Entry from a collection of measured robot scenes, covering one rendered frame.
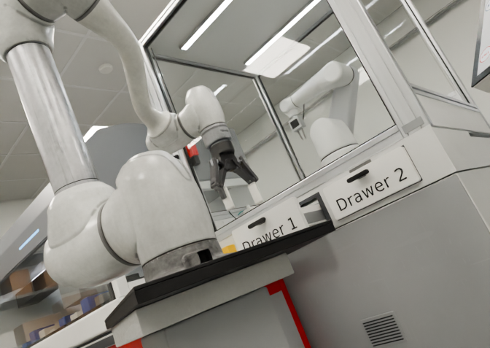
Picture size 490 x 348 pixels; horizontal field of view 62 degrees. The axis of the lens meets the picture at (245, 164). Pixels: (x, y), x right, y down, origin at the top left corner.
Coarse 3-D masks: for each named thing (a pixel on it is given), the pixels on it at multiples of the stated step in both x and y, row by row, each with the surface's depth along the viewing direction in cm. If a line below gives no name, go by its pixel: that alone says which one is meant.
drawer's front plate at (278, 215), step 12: (288, 204) 125; (264, 216) 131; (276, 216) 128; (288, 216) 125; (300, 216) 122; (240, 228) 138; (252, 228) 134; (264, 228) 131; (276, 228) 128; (288, 228) 125; (300, 228) 122; (240, 240) 138; (252, 240) 135; (264, 240) 131
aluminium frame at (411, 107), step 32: (352, 0) 126; (352, 32) 127; (384, 64) 120; (448, 64) 192; (160, 96) 188; (384, 96) 120; (416, 96) 117; (448, 96) 151; (416, 128) 114; (480, 128) 165; (352, 160) 128; (288, 192) 143
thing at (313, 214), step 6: (318, 204) 135; (306, 210) 129; (312, 210) 131; (318, 210) 133; (306, 216) 127; (312, 216) 129; (318, 216) 132; (324, 216) 134; (312, 222) 128; (318, 222) 130
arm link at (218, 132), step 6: (210, 126) 128; (216, 126) 128; (222, 126) 129; (204, 132) 129; (210, 132) 128; (216, 132) 127; (222, 132) 128; (228, 132) 130; (204, 138) 129; (210, 138) 127; (216, 138) 127; (222, 138) 127; (228, 138) 129; (210, 144) 128
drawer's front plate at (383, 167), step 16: (384, 160) 119; (400, 160) 116; (352, 176) 126; (368, 176) 122; (384, 176) 119; (416, 176) 113; (336, 192) 129; (352, 192) 126; (368, 192) 122; (384, 192) 119; (336, 208) 129; (352, 208) 126
